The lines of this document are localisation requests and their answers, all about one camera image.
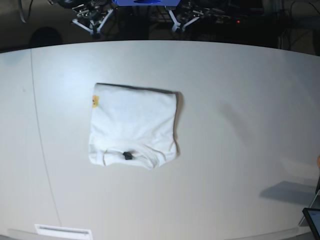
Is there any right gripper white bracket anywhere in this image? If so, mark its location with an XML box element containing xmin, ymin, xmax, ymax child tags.
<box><xmin>71</xmin><ymin>8</ymin><xmax>114</xmax><ymax>35</ymax></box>

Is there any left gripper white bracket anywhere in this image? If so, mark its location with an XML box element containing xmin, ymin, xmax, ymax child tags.
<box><xmin>168</xmin><ymin>10</ymin><xmax>200</xmax><ymax>33</ymax></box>

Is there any white printed T-shirt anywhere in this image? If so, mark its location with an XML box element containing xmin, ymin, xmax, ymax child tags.
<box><xmin>88</xmin><ymin>83</ymin><xmax>179</xmax><ymax>170</ymax></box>

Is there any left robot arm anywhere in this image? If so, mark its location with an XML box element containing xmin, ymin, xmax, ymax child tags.
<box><xmin>164</xmin><ymin>0</ymin><xmax>228</xmax><ymax>33</ymax></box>

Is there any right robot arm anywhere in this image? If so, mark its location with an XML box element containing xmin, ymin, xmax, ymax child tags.
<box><xmin>48</xmin><ymin>0</ymin><xmax>115</xmax><ymax>38</ymax></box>

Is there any black power strip red light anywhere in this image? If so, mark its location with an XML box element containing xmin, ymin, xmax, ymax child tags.
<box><xmin>201</xmin><ymin>12</ymin><xmax>248</xmax><ymax>25</ymax></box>

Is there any blue box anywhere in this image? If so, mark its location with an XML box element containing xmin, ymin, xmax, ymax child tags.
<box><xmin>112</xmin><ymin>0</ymin><xmax>180</xmax><ymax>7</ymax></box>

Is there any white paper label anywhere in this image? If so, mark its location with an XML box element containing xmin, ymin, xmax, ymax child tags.
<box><xmin>34</xmin><ymin>224</ymin><xmax>93</xmax><ymax>240</ymax></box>

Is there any tablet with dark frame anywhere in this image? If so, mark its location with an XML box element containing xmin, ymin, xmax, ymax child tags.
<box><xmin>302</xmin><ymin>208</ymin><xmax>320</xmax><ymax>240</ymax></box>

